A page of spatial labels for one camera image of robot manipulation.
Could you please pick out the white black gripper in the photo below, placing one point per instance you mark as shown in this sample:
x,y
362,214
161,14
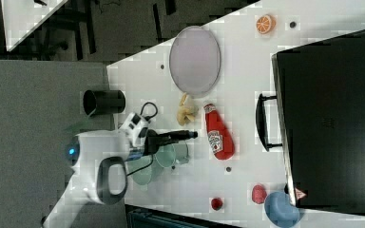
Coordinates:
x,y
142,139

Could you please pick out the orange slice toy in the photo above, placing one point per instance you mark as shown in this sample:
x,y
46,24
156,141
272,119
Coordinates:
x,y
265,24

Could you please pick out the red ketchup bottle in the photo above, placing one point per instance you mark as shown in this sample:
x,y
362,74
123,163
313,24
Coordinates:
x,y
219,138

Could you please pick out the blue cup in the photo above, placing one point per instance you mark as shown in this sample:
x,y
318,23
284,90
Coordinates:
x,y
280,211

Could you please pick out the red strawberry toy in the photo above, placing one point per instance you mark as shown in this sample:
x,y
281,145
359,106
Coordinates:
x,y
259,194

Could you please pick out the round grey plate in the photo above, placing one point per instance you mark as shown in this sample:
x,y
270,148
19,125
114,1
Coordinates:
x,y
195,61

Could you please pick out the black cylindrical cup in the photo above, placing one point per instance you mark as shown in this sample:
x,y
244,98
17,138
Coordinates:
x,y
101,102

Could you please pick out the peeled yellow banana toy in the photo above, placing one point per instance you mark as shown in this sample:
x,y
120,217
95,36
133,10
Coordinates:
x,y
187,110

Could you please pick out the black toaster oven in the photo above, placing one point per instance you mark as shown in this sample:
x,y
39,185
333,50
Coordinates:
x,y
320,94

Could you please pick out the small red tomato toy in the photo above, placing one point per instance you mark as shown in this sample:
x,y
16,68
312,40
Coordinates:
x,y
216,204

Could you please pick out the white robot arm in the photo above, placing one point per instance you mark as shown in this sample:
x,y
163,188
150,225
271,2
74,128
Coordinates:
x,y
92,153

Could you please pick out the green mug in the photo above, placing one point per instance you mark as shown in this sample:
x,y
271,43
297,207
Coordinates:
x,y
172,154

